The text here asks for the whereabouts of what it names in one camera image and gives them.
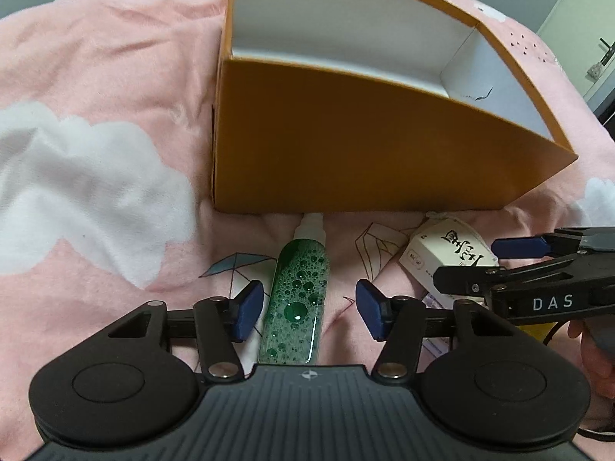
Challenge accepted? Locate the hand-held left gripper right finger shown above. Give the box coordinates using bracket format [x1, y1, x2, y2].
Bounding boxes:
[356, 279, 519, 383]

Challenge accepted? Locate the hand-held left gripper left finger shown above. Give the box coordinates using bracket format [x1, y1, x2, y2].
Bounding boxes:
[108, 281, 265, 383]

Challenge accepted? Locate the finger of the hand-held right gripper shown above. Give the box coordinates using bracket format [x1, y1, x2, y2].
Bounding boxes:
[433, 250, 615, 295]
[492, 228, 615, 259]

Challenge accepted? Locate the white paper packet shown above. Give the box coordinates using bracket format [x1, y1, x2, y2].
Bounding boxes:
[399, 216, 500, 294]

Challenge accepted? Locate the green spray bottle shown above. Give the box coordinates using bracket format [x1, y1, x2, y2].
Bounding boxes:
[257, 212, 330, 366]

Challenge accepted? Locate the orange cardboard box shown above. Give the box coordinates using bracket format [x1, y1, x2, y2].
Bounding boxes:
[211, 0, 580, 214]

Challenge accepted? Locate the person's right hand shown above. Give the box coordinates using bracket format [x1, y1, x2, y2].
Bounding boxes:
[567, 324, 615, 399]

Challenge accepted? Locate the yellow flat item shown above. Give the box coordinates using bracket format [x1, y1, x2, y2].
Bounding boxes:
[521, 322, 551, 343]

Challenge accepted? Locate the white door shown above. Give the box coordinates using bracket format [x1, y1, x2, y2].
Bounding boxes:
[537, 0, 615, 103]

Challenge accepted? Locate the pink cloud-print blanket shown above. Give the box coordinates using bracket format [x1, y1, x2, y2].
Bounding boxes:
[0, 0, 615, 395]

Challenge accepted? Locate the black cable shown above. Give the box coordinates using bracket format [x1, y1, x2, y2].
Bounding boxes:
[543, 319, 567, 347]

